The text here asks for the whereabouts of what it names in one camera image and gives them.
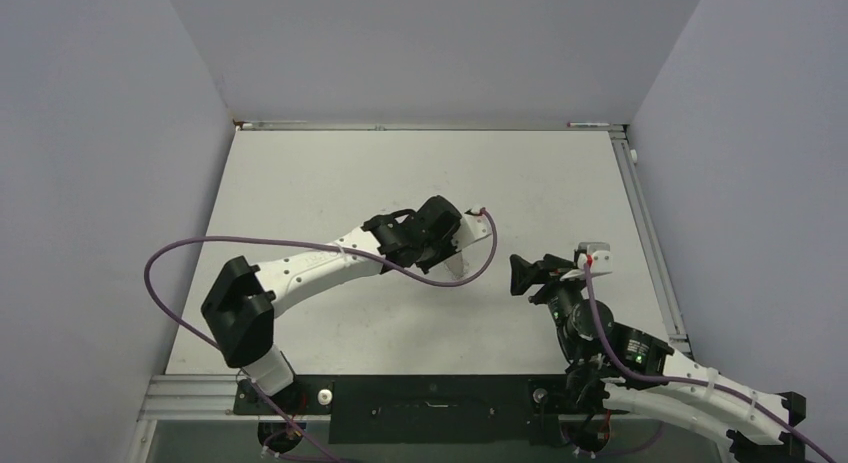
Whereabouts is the aluminium rail back edge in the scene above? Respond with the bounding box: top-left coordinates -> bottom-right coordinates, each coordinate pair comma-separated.
235,121 -> 627,132

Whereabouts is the aluminium rail edge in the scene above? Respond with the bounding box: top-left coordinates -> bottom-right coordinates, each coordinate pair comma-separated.
609,125 -> 693,357
235,121 -> 627,132

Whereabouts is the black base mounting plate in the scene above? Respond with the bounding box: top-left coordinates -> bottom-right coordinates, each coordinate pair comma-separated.
233,374 -> 602,445

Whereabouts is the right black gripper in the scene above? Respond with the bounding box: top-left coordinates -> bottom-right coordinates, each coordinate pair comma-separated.
511,253 -> 590,359

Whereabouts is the aluminium rail right edge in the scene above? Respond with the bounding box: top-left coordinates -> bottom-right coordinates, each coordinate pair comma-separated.
609,125 -> 693,357

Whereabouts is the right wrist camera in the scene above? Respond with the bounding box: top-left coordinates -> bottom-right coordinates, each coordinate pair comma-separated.
559,242 -> 613,281

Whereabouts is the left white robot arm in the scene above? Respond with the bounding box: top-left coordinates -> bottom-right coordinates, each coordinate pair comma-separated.
201,196 -> 467,413

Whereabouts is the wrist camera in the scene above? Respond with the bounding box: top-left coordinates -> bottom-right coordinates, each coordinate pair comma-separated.
452,206 -> 491,251
559,242 -> 613,281

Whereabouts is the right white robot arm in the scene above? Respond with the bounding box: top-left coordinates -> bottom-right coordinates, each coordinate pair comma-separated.
509,244 -> 812,462

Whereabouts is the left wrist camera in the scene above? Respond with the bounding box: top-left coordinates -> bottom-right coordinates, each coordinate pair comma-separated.
452,206 -> 491,251

